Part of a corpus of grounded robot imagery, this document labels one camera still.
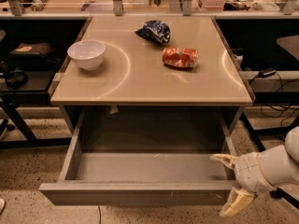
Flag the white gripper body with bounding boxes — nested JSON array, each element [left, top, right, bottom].
[[235, 152, 275, 194]]

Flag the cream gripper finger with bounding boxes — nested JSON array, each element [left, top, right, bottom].
[[210, 154, 238, 170], [220, 188, 255, 217]]

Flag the grey top drawer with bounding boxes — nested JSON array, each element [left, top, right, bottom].
[[40, 106, 237, 206]]

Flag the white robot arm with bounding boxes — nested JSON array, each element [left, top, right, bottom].
[[210, 127, 299, 217]]

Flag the grey drawer cabinet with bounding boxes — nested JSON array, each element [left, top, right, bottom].
[[47, 14, 256, 135]]

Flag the black chair leg caster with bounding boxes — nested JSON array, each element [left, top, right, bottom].
[[270, 188, 299, 210]]

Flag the black power adapter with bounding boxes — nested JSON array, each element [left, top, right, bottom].
[[258, 68, 276, 77]]

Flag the crushed orange soda can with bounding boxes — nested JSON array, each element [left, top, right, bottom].
[[163, 47, 198, 69]]

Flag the blue crumpled chip bag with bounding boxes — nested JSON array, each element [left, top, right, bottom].
[[135, 20, 171, 44]]

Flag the white bowl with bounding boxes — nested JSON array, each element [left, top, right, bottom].
[[67, 40, 107, 70]]

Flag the black headphones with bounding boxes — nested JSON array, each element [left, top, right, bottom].
[[0, 62, 28, 89]]

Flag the black table leg frame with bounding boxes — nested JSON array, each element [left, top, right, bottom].
[[240, 113, 299, 151]]

